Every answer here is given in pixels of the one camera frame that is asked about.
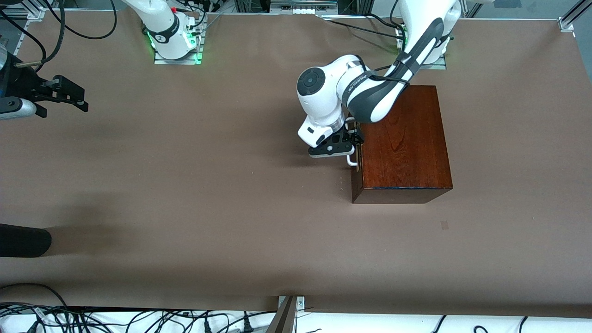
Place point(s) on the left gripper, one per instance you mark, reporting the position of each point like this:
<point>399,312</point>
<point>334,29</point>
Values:
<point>350,132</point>

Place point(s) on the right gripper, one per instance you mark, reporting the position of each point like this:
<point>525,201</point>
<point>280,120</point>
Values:
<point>23,84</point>

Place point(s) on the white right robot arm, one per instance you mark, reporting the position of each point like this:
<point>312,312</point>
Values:
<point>162,23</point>

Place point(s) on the dark brown wooden cabinet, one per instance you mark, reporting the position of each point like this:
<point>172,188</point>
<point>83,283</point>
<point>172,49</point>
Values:
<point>407,148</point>

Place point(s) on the small brown tape patch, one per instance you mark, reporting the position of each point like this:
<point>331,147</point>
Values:
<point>445,225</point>

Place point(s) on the silver power strip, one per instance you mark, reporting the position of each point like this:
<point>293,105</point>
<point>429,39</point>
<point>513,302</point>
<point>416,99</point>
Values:
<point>303,8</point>

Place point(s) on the brown paper table cover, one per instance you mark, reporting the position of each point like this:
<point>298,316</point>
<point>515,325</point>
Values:
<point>185,185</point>

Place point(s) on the black padded cylinder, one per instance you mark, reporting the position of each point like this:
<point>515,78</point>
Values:
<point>23,240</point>

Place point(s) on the aluminium frame rail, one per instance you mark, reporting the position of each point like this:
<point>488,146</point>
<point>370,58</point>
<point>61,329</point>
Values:
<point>21,38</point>

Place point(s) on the aluminium frame bracket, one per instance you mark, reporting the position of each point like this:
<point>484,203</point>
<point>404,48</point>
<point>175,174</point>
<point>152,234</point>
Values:
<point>36,13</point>
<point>566,24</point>

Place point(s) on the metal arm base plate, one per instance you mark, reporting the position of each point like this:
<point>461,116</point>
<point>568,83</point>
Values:
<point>439,66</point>
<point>185,61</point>

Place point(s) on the silver corner bracket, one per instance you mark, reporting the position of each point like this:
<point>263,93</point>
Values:
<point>300,303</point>

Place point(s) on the grey metal post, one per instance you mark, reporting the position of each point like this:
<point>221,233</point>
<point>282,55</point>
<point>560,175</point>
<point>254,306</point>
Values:
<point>282,321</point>

